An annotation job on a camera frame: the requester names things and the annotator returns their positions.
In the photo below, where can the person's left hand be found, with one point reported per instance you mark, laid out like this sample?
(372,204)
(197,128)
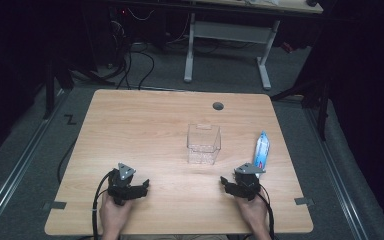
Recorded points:
(113,215)

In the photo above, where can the clear plastic box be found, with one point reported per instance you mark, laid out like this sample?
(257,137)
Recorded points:
(204,144)

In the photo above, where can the white-legged wooden desk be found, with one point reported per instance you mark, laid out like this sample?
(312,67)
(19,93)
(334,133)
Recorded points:
(230,31)

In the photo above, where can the round grey table grommet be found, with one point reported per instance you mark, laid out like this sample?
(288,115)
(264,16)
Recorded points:
(218,106)

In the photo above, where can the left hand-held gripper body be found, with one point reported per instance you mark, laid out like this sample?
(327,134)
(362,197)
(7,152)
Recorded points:
(121,186)

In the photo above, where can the black metal stand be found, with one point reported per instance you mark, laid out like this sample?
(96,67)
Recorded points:
(321,110)
(50,90)

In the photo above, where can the grey metal floor rail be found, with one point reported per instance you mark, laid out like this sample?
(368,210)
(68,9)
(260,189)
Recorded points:
(13,181)
(341,186)

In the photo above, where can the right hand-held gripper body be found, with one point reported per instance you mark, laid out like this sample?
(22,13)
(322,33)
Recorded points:
(249,183)

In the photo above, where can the blue white toothpaste tube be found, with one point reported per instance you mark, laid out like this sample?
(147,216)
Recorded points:
(261,150)

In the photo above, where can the person's right hand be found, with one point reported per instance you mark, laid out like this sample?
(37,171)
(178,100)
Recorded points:
(253,213)

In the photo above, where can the grey tape strip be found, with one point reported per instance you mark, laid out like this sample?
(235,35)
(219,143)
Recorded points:
(58,205)
(303,201)

